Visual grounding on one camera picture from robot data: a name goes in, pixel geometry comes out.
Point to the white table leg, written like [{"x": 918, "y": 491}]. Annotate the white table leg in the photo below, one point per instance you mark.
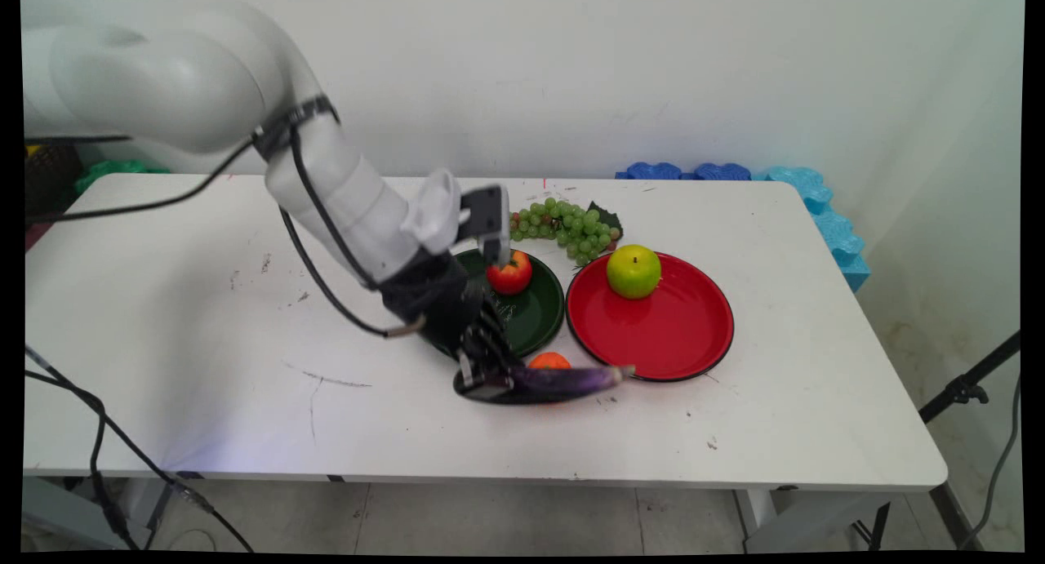
[
  {"x": 90, "y": 507},
  {"x": 800, "y": 519}
]

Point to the red orange toy tomato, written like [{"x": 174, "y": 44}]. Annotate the red orange toy tomato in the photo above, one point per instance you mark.
[{"x": 511, "y": 275}]

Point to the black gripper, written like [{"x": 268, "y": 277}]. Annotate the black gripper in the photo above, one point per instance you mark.
[{"x": 429, "y": 290}]

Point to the dark green fake leaf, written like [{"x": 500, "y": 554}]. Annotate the dark green fake leaf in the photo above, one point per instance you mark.
[{"x": 608, "y": 217}]

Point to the black plastic crate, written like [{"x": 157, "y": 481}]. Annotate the black plastic crate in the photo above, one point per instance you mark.
[{"x": 51, "y": 176}]

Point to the orange toy tangerine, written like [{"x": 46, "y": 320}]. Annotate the orange toy tangerine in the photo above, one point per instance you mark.
[{"x": 549, "y": 361}]

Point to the dark green round plate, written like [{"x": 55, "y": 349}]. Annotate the dark green round plate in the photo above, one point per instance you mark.
[{"x": 531, "y": 311}]

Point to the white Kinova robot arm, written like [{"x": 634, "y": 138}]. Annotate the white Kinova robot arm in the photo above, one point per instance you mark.
[{"x": 204, "y": 99}]

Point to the green toy grape bunch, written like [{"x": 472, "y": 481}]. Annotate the green toy grape bunch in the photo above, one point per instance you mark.
[{"x": 571, "y": 225}]

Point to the black tripod stand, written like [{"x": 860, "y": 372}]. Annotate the black tripod stand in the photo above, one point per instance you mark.
[{"x": 963, "y": 388}]

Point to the purple toy eggplant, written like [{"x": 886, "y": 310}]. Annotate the purple toy eggplant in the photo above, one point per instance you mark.
[{"x": 563, "y": 380}]

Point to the green toy apple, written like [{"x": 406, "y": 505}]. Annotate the green toy apple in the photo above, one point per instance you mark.
[{"x": 633, "y": 272}]

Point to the red round plate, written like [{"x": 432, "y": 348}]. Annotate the red round plate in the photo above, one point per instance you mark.
[{"x": 661, "y": 327}]

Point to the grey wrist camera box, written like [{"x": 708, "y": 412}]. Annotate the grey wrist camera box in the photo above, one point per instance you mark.
[{"x": 488, "y": 217}]

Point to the dark blue foam mat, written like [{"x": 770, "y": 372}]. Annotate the dark blue foam mat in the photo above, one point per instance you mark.
[
  {"x": 653, "y": 171},
  {"x": 722, "y": 171}
]

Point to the green foam mat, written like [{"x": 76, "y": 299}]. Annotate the green foam mat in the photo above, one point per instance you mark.
[{"x": 114, "y": 172}]

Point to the cyan foam mat stack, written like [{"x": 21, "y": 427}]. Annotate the cyan foam mat stack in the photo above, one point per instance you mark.
[{"x": 833, "y": 221}]

